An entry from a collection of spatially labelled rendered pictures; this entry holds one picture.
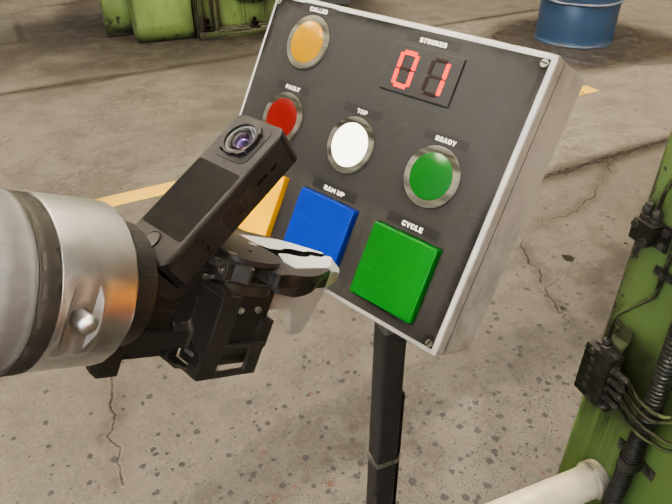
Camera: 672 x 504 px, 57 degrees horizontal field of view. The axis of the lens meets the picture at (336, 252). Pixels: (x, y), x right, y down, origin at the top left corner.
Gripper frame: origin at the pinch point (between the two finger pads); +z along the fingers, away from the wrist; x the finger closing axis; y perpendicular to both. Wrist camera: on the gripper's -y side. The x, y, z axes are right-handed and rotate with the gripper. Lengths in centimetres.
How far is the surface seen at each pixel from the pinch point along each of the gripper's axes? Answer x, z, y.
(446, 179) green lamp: 1.7, 10.6, -9.2
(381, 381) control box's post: -8.6, 35.0, 20.8
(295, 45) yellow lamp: -21.2, 10.6, -16.7
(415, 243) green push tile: 1.4, 10.3, -2.8
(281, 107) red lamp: -20.3, 10.6, -10.0
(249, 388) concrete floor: -76, 93, 69
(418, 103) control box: -4.1, 11.0, -14.8
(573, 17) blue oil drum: -157, 406, -137
